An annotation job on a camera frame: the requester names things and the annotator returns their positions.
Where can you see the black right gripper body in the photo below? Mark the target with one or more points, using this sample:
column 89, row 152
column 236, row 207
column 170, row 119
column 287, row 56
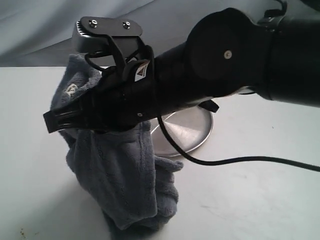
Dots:
column 88, row 100

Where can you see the blue-grey fleece towel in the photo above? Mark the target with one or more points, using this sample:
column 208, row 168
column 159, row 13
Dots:
column 132, row 186

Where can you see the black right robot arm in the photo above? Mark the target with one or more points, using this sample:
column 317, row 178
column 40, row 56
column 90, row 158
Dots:
column 226, row 53

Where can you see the round stainless steel plate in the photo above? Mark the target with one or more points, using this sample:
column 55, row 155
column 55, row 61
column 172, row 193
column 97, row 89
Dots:
column 189, row 128

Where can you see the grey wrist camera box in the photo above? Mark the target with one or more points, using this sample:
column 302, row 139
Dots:
column 90, row 33

